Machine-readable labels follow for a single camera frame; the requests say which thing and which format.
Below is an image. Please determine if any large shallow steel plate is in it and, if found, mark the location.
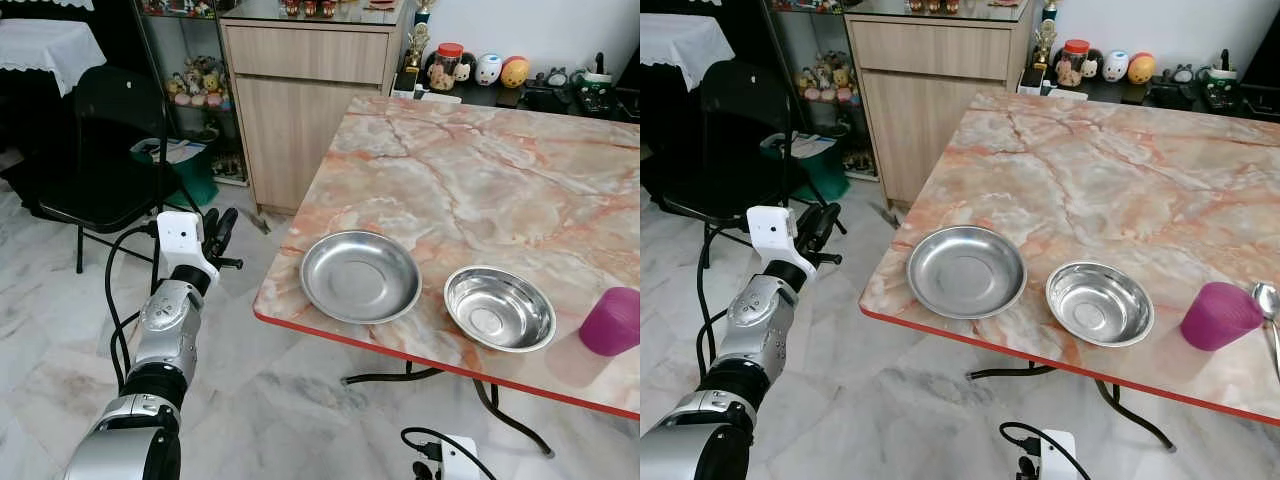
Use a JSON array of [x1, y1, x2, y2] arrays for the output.
[[300, 230, 423, 325], [906, 226, 1028, 320]]

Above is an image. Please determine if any green bag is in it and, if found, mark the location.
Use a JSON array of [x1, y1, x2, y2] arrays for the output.
[[130, 137, 220, 209], [760, 132, 851, 204]]

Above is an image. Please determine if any black folding chair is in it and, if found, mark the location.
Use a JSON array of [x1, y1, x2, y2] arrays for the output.
[[20, 65, 206, 276], [660, 60, 851, 269]]

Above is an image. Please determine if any glass display cabinet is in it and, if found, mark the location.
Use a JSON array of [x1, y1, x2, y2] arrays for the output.
[[765, 0, 881, 183], [135, 0, 249, 188]]

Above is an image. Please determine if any light wooden cabinet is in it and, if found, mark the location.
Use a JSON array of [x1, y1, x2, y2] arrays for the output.
[[844, 10, 1036, 211], [219, 12, 413, 216]]

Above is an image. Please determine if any purple plastic cup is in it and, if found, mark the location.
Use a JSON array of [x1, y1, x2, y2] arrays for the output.
[[579, 287, 641, 357], [1180, 282, 1264, 352]]

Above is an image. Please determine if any white lace tablecloth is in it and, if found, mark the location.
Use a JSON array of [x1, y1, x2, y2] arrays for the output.
[[640, 12, 736, 93], [0, 18, 107, 97]]

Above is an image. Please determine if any gold trophy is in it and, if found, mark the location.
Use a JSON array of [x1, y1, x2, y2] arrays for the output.
[[402, 20, 434, 77], [1032, 18, 1061, 73]]

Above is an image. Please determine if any clear jar with red lid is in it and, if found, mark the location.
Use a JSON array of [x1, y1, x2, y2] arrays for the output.
[[1056, 39, 1093, 89], [428, 42, 466, 93]]

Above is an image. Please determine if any small steel bowl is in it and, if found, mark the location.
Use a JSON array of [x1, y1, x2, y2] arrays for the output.
[[444, 266, 557, 353], [1046, 262, 1155, 348]]

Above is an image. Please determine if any steel spoon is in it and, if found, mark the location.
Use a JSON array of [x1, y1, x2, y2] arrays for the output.
[[1252, 283, 1280, 383]]

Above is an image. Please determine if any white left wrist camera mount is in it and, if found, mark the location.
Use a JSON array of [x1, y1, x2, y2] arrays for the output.
[[747, 206, 817, 277], [157, 212, 222, 286]]

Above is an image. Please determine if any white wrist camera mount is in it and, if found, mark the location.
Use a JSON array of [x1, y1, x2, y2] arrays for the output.
[[438, 435, 483, 480], [157, 212, 222, 286], [1038, 430, 1081, 480], [747, 206, 817, 277]]

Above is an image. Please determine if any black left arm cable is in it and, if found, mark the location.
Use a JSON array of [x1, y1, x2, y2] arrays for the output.
[[104, 224, 163, 393], [695, 222, 753, 381]]

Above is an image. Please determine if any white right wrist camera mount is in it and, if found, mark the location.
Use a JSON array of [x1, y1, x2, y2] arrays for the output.
[[1038, 430, 1081, 480], [438, 435, 483, 480]]

